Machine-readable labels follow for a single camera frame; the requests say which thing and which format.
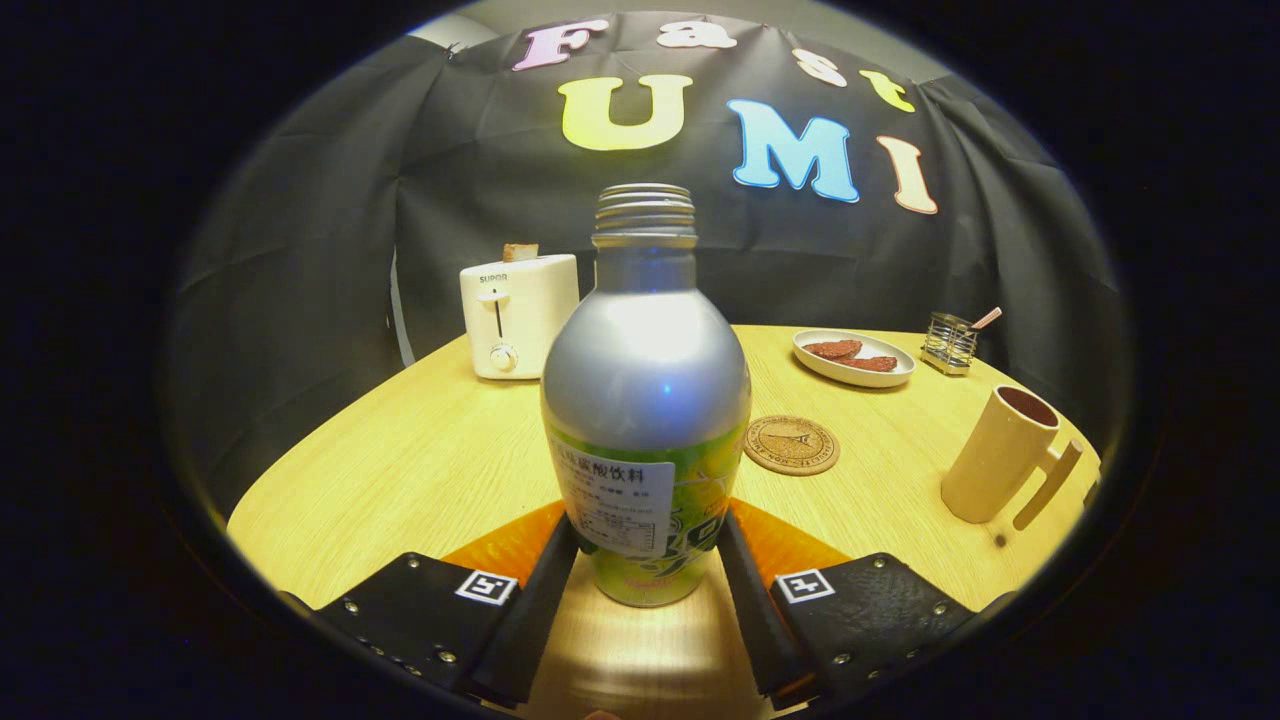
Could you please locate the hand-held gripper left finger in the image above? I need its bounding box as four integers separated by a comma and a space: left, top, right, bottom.
300, 500, 583, 709

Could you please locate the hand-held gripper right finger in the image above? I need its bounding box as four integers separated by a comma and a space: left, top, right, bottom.
714, 498, 1011, 711

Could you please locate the round cork coaster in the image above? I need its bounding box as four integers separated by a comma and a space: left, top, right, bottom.
743, 415, 841, 477

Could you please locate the silver bottle with green label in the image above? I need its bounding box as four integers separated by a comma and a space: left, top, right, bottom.
540, 183, 753, 609

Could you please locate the beige cup with handle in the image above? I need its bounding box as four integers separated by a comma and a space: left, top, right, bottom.
940, 384, 1084, 531

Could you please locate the wooden table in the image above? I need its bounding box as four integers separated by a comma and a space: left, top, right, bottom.
227, 323, 1101, 720

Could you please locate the white oval plate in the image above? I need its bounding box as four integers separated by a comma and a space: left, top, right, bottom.
792, 329, 916, 389

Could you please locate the white toaster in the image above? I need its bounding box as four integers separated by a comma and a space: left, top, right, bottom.
459, 253, 581, 381

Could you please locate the black backdrop cloth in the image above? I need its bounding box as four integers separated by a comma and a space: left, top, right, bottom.
165, 10, 1126, 521

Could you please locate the wire mesh holder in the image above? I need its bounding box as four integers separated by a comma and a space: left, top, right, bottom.
921, 312, 979, 376

